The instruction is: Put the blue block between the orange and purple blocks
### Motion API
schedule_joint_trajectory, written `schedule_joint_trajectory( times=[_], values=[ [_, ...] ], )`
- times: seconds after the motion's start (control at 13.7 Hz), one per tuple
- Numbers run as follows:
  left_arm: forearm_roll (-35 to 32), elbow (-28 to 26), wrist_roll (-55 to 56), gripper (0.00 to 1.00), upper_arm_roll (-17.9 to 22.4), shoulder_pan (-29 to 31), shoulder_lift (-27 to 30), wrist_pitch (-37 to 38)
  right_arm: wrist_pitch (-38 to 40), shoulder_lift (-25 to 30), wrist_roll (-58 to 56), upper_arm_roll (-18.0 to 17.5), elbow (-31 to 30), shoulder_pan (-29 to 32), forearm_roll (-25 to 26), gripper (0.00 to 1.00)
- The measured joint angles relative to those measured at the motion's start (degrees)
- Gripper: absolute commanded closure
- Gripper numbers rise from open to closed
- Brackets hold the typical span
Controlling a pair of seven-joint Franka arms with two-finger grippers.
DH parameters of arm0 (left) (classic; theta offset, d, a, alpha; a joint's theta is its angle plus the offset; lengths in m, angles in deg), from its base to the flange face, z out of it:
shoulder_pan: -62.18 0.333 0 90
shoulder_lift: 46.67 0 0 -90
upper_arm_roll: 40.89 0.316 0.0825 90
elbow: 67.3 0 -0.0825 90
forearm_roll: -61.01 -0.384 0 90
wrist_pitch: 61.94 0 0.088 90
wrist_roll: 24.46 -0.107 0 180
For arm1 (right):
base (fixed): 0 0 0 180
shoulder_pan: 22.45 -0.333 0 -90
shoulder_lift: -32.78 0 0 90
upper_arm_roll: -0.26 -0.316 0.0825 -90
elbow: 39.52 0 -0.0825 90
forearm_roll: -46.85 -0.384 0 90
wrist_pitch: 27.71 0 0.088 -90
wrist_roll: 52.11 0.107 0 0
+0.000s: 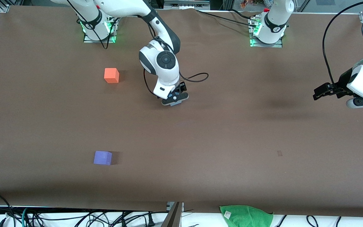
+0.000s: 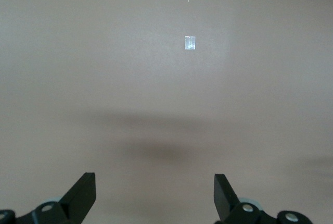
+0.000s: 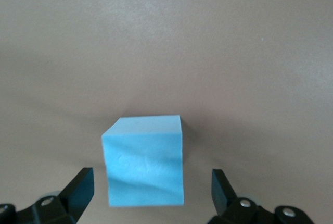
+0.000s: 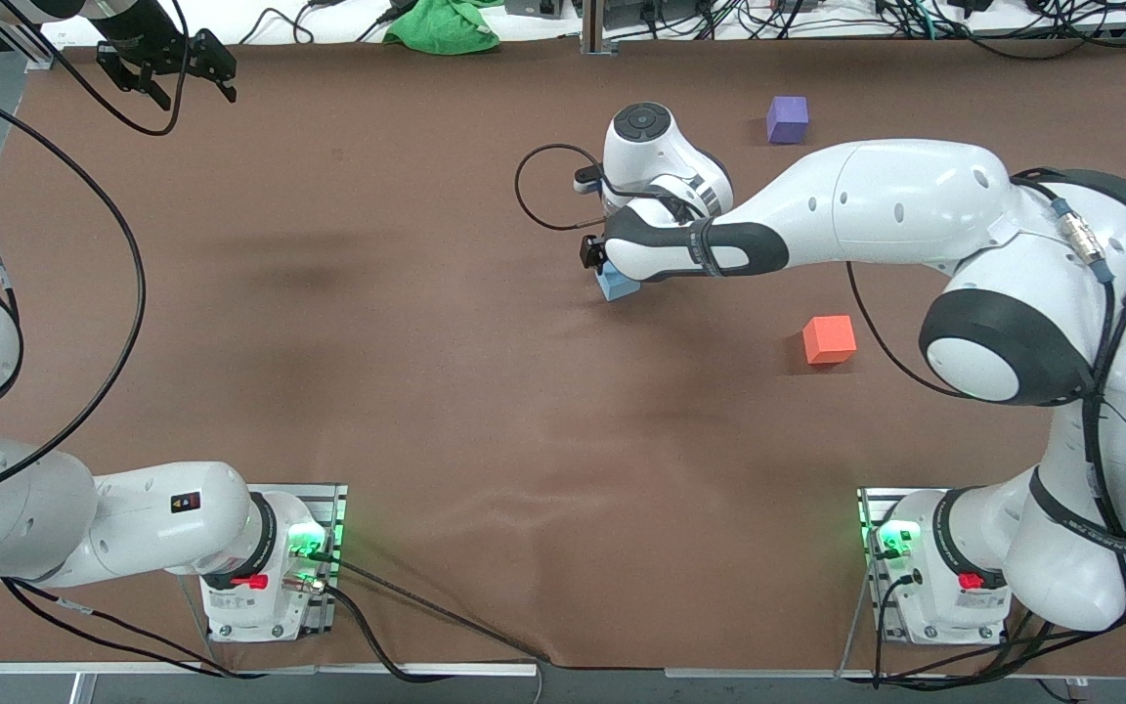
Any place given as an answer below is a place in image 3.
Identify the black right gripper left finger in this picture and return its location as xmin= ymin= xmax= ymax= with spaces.
xmin=0 ymin=167 xmax=95 ymax=224

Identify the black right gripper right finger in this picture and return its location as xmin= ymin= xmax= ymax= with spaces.
xmin=207 ymin=168 xmax=313 ymax=224

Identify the light blue foam block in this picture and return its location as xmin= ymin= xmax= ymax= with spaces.
xmin=101 ymin=115 xmax=185 ymax=207

